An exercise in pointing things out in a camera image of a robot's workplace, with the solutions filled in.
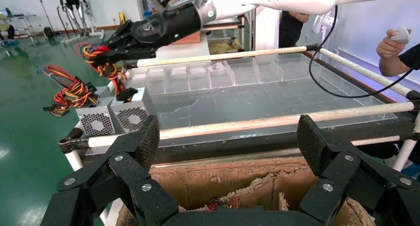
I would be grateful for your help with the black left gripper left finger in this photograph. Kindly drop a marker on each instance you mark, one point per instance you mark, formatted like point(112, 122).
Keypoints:
point(131, 172)

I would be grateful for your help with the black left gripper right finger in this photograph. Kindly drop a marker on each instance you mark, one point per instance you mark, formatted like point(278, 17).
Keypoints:
point(344, 172)

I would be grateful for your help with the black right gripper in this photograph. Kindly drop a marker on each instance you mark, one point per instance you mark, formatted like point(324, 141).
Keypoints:
point(164, 26)

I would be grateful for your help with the grey handheld controller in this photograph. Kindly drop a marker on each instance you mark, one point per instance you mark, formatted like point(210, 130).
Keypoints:
point(402, 36)

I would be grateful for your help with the person forearm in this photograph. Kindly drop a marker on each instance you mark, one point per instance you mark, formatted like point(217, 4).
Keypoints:
point(392, 65)

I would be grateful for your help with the person hand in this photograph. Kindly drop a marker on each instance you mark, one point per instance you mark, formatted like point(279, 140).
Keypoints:
point(385, 47)

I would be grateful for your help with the small yellow object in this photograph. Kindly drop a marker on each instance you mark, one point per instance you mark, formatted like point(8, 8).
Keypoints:
point(122, 18)

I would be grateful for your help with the white table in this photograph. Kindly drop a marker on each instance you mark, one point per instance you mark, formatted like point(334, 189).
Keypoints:
point(187, 51)

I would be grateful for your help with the orange brown box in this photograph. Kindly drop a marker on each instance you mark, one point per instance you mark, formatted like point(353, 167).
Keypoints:
point(190, 39)

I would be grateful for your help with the thin pole with black base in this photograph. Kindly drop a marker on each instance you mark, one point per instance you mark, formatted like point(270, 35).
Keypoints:
point(48, 30)

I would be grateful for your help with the brown cardboard box with dividers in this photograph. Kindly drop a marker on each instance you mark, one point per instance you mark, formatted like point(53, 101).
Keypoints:
point(229, 181)

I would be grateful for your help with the yellow cloth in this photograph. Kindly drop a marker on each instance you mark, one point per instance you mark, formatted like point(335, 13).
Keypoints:
point(224, 48)

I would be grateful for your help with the clear acrylic divider tray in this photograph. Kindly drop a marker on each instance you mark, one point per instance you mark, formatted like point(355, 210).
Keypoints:
point(262, 99)

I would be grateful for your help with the white round fan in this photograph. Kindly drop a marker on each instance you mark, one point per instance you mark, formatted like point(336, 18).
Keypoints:
point(323, 22)

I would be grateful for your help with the person in black clothing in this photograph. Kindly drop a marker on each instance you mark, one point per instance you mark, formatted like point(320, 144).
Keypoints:
point(288, 30)

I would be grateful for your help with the metal frame table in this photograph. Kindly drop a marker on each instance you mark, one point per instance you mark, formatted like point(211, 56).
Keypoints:
point(23, 17)

